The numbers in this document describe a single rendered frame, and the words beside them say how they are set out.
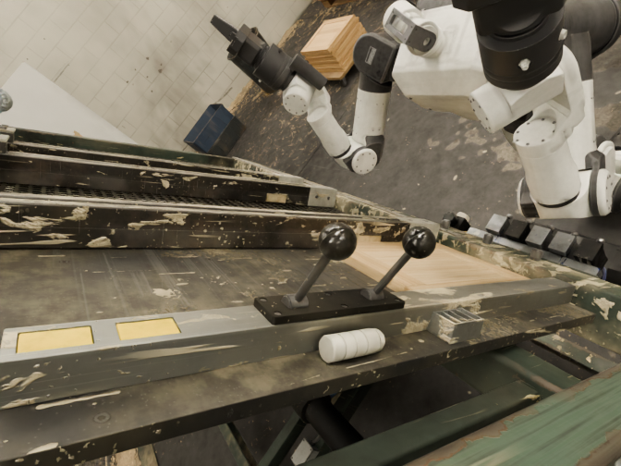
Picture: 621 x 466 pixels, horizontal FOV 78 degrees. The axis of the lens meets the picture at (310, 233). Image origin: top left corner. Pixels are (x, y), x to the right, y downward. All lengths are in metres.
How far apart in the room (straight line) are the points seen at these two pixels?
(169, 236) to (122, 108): 5.10
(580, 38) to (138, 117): 5.41
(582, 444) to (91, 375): 0.38
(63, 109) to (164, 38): 2.05
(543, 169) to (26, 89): 4.12
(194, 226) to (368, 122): 0.59
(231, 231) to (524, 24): 0.55
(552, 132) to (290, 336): 0.47
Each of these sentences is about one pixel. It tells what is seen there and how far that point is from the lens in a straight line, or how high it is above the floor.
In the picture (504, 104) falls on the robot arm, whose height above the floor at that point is 1.41.
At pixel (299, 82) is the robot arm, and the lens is 1.01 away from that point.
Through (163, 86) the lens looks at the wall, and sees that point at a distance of 5.87.
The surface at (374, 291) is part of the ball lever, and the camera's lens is 0.51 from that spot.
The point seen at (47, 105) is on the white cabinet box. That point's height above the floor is 1.73.
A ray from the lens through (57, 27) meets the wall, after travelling 5.77.
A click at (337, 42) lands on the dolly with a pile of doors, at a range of 3.98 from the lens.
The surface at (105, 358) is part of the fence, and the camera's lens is 0.37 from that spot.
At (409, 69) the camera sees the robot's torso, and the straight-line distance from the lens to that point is 0.95.
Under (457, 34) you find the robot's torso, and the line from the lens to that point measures 0.91.
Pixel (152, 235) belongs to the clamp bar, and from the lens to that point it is 0.72.
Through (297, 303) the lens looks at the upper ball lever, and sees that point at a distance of 0.43.
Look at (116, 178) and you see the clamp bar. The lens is 1.18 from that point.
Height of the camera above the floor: 1.79
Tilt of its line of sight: 37 degrees down
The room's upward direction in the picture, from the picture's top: 51 degrees counter-clockwise
